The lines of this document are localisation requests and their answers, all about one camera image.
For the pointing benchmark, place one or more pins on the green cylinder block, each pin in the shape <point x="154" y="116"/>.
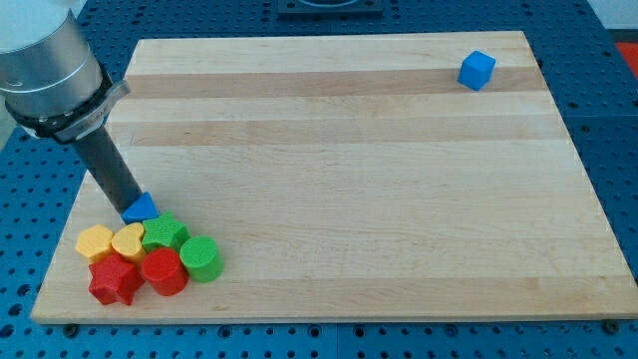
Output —
<point x="201" y="258"/>

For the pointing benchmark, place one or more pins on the red object at edge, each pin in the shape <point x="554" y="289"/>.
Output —
<point x="629" y="53"/>

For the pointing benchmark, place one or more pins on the yellow heart block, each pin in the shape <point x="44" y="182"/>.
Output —
<point x="127" y="242"/>

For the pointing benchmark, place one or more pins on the blue cube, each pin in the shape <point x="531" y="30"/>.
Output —
<point x="476" y="70"/>

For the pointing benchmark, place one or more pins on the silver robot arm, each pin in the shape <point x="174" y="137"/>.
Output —
<point x="51" y="81"/>

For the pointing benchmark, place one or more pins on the red cylinder block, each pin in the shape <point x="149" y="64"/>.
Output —
<point x="163" y="270"/>

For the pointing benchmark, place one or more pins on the wooden board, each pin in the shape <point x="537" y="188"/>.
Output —
<point x="353" y="179"/>

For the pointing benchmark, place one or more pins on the dark cylindrical pointer tool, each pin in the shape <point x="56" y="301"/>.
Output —
<point x="105" y="163"/>

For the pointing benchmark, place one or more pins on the blue triangle block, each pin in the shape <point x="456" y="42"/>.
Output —
<point x="141" y="209"/>

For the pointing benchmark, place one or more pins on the red star block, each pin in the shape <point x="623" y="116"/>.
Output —
<point x="114" y="280"/>

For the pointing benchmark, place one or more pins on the yellow hexagon block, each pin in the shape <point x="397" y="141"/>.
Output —
<point x="95" y="243"/>

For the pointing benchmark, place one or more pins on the green star block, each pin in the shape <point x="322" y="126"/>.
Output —
<point x="164" y="231"/>

